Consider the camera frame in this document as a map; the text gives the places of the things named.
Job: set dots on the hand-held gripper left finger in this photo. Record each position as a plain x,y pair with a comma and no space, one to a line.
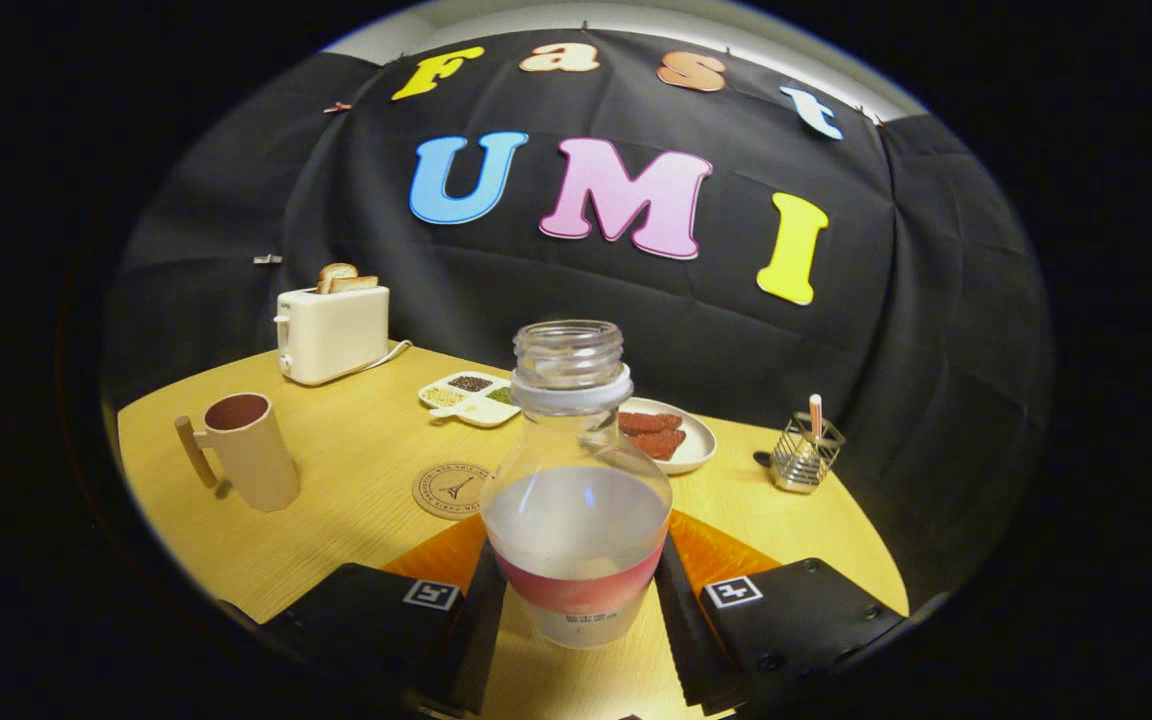
476,640

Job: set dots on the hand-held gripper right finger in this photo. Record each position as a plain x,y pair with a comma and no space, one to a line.
691,640

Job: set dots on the clear juice bottle red label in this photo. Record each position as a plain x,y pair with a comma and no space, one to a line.
576,530

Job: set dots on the round cork coaster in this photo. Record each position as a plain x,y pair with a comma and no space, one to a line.
441,490

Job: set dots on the red meat slice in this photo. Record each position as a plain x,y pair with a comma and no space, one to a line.
661,443
651,422

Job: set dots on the white round plate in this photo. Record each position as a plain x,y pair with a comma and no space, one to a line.
698,440

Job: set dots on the wooden table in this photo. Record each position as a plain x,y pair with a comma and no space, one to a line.
356,450

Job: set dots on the white divided seed dish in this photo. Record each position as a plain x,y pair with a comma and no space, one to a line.
481,408

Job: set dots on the striped straw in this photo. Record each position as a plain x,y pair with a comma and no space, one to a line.
816,412

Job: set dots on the cream toaster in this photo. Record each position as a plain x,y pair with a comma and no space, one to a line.
331,335

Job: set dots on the black backdrop cloth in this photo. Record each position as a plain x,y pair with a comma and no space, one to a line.
886,350

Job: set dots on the toast slice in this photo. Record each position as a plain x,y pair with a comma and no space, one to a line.
356,284
334,272

